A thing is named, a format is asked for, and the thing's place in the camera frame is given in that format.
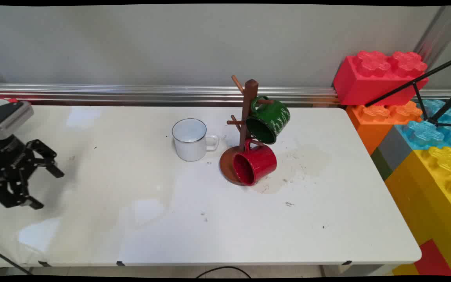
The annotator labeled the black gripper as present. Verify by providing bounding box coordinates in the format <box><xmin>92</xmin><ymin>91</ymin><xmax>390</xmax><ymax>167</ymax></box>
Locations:
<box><xmin>0</xmin><ymin>133</ymin><xmax>65</xmax><ymax>210</ymax></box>

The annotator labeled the green enamel mug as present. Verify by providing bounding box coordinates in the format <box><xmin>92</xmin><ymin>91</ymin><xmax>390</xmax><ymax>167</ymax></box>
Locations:
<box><xmin>245</xmin><ymin>96</ymin><xmax>291</xmax><ymax>145</ymax></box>

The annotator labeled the white enamel mug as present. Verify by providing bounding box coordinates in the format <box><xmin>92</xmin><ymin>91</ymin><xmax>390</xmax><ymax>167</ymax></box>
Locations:
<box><xmin>171</xmin><ymin>118</ymin><xmax>220</xmax><ymax>162</ymax></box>

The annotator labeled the brown wooden mug tree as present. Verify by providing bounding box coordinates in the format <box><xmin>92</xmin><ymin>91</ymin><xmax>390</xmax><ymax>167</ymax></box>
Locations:
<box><xmin>219</xmin><ymin>75</ymin><xmax>275</xmax><ymax>186</ymax></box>

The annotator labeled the red enamel mug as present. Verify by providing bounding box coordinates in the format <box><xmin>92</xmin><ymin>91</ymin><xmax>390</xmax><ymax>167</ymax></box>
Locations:
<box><xmin>232</xmin><ymin>138</ymin><xmax>278</xmax><ymax>186</ymax></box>

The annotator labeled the big red toy block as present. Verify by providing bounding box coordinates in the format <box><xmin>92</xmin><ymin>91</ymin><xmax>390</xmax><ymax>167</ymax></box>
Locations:
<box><xmin>332</xmin><ymin>50</ymin><xmax>429</xmax><ymax>106</ymax></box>

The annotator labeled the big orange toy block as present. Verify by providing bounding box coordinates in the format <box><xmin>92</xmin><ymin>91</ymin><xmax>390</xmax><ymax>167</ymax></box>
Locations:
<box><xmin>346</xmin><ymin>101</ymin><xmax>424</xmax><ymax>155</ymax></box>

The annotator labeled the dark green toy block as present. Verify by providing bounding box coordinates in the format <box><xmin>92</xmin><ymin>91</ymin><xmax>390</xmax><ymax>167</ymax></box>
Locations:
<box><xmin>370</xmin><ymin>148</ymin><xmax>394</xmax><ymax>181</ymax></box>

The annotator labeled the grey toy block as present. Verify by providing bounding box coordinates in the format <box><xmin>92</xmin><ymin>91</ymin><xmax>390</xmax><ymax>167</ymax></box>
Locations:
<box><xmin>377</xmin><ymin>125</ymin><xmax>414</xmax><ymax>171</ymax></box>

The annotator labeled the translucent blue toy block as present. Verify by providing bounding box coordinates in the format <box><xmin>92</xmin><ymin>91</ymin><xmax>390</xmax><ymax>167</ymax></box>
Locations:
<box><xmin>396</xmin><ymin>99</ymin><xmax>451</xmax><ymax>150</ymax></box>

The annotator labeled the big yellow toy block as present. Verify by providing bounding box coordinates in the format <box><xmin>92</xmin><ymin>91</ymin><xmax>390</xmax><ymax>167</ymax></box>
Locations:
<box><xmin>384</xmin><ymin>146</ymin><xmax>451</xmax><ymax>275</ymax></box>

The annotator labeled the small red toy block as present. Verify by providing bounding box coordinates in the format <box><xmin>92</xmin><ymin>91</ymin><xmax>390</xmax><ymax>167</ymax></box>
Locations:
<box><xmin>414</xmin><ymin>239</ymin><xmax>451</xmax><ymax>276</ymax></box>

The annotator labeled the wrist camera mount box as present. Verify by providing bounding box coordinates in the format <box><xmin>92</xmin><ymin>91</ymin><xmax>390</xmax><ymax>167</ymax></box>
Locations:
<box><xmin>0</xmin><ymin>101</ymin><xmax>35</xmax><ymax>141</ymax></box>

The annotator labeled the black cable with metal connector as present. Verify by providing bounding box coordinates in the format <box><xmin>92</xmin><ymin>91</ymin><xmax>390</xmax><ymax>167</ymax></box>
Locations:
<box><xmin>0</xmin><ymin>246</ymin><xmax>32</xmax><ymax>275</ymax></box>

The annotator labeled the aluminium wall rail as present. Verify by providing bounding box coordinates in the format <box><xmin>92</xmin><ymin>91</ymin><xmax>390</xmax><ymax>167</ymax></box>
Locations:
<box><xmin>0</xmin><ymin>83</ymin><xmax>451</xmax><ymax>107</ymax></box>

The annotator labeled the black cable on floor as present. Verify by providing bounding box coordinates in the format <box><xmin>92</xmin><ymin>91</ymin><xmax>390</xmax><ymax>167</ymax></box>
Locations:
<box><xmin>196</xmin><ymin>266</ymin><xmax>251</xmax><ymax>278</ymax></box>

